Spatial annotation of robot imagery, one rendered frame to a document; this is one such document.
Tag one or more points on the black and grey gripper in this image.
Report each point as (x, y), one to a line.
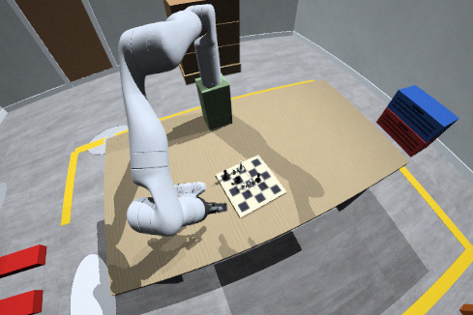
(209, 208)

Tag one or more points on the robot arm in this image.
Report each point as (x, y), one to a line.
(150, 49)

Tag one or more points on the chessboard with chess pieces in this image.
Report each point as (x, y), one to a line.
(252, 197)

